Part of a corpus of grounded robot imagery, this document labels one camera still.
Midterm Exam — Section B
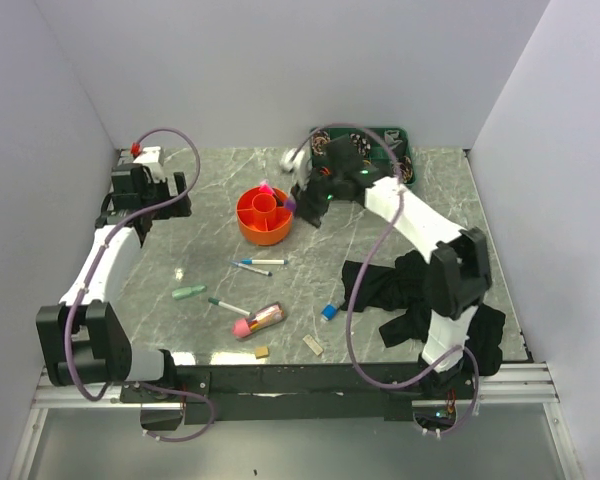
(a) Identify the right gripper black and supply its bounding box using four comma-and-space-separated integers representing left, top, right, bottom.
290, 167, 344, 221

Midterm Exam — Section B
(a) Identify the purple cap black highlighter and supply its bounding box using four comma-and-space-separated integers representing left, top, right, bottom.
283, 197, 296, 214

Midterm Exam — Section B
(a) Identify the orange round organizer container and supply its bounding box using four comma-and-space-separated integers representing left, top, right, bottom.
236, 187, 293, 246

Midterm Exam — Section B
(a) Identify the blue white pen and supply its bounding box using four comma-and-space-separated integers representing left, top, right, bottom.
240, 259, 289, 265

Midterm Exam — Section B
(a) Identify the mint green correction tube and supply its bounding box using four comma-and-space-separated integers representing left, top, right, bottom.
171, 285, 207, 301

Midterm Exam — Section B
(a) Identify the green cap white pen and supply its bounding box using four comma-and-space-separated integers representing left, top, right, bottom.
208, 297, 251, 317

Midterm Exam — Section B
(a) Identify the thin blue pen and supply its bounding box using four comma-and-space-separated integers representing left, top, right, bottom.
230, 261, 273, 277

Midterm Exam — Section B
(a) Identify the pink cap black highlighter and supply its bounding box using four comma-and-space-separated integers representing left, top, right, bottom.
259, 185, 284, 207

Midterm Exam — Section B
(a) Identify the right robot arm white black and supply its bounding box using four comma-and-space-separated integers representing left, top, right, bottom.
285, 131, 492, 398

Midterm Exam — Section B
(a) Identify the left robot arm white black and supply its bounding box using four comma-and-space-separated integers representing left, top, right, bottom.
36, 161, 191, 402

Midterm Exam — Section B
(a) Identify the green compartment tray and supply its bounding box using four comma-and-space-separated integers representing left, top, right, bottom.
310, 126, 416, 186

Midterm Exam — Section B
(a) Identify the black cloth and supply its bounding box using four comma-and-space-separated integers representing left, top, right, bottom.
354, 250, 506, 376

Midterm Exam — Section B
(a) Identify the clear pencil case pink cap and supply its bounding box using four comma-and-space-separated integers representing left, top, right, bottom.
232, 302, 286, 339

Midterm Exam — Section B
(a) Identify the small tan eraser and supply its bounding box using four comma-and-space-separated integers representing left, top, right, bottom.
255, 346, 269, 359

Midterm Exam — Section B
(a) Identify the white eraser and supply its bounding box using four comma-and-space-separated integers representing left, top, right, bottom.
303, 334, 324, 356

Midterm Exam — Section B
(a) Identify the black base beam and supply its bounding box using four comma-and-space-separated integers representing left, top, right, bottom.
119, 363, 476, 426

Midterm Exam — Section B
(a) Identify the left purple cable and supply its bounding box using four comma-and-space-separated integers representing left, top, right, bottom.
63, 127, 216, 444

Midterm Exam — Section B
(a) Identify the purple cable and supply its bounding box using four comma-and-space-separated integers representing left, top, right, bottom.
63, 127, 216, 444
292, 123, 481, 436

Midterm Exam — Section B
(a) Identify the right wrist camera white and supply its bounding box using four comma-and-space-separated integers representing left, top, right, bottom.
279, 149, 307, 174

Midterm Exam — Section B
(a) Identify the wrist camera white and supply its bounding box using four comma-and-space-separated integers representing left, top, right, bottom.
279, 149, 307, 174
130, 143, 167, 183

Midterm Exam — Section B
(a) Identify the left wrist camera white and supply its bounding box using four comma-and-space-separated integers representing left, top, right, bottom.
130, 143, 167, 183

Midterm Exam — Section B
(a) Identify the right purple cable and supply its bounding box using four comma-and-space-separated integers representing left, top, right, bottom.
292, 123, 481, 436

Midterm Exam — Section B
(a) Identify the aluminium rail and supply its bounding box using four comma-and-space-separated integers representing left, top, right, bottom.
31, 364, 559, 409

